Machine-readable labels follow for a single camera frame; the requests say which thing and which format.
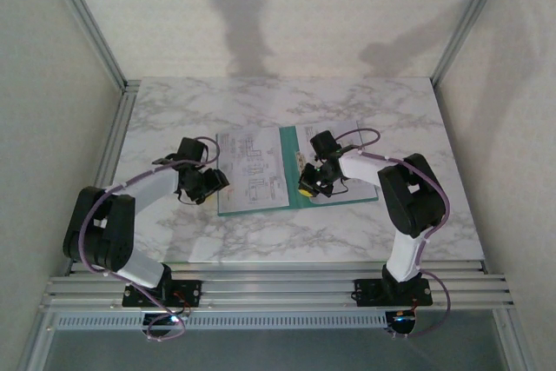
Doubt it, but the green file folder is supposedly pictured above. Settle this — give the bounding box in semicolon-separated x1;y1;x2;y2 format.
215;121;380;218

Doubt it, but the black base controller board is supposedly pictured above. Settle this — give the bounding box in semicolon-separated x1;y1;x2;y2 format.
385;308;419;335
142;312;192;338

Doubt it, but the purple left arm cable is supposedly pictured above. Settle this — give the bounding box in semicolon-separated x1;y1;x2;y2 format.
79;135;222;342

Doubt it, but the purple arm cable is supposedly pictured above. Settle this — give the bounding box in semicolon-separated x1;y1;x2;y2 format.
336;127;452;338
79;135;222;342

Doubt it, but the aluminium side rail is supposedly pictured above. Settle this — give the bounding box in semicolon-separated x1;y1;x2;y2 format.
64;79;142;276

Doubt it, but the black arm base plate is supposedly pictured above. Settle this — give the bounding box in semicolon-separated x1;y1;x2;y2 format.
354;277;434;307
122;279;204;308

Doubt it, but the aluminium mounting rail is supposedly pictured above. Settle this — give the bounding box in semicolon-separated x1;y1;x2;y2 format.
38;260;516;315

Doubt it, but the grey slotted cable duct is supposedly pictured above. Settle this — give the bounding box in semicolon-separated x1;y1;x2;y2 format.
50;312;388;331

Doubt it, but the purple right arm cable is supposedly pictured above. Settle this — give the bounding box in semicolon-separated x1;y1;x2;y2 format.
336;127;452;338

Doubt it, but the aluminium frame post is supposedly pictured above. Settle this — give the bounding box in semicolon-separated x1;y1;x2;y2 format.
429;0;513;85
41;0;129;89

